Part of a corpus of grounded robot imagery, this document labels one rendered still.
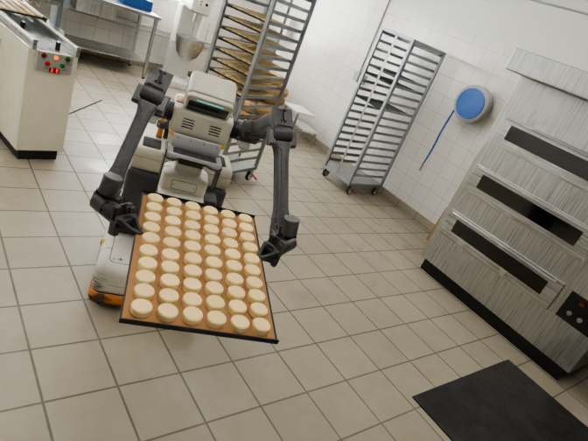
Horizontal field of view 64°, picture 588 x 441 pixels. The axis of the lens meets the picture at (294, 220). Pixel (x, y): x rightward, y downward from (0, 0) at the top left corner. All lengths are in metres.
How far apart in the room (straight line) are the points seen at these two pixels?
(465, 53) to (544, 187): 2.25
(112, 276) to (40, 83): 1.79
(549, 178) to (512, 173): 0.28
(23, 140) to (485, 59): 4.45
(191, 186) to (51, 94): 1.83
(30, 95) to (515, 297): 3.92
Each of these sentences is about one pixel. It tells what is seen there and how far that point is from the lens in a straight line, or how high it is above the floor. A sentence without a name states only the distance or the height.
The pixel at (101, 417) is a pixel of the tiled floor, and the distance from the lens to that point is 2.23.
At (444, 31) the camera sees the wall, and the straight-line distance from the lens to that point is 6.04.
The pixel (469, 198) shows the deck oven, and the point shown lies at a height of 0.81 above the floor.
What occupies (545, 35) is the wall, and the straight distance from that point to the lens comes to 5.44.
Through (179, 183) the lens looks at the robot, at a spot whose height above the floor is 0.79.
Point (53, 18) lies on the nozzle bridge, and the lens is 4.70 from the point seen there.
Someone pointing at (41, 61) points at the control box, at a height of 0.77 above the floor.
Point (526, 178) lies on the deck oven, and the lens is 4.10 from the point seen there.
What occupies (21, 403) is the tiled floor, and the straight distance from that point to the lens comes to 2.26.
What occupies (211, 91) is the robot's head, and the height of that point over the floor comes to 1.27.
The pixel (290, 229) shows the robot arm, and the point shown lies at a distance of 1.61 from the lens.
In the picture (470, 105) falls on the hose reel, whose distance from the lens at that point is 5.43.
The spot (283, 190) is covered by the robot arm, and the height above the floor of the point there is 1.12.
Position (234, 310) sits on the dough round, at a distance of 1.28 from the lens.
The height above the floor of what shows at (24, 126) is 0.28.
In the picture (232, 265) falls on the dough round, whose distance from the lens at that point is 1.42.
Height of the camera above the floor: 1.73
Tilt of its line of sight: 23 degrees down
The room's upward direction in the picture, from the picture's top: 22 degrees clockwise
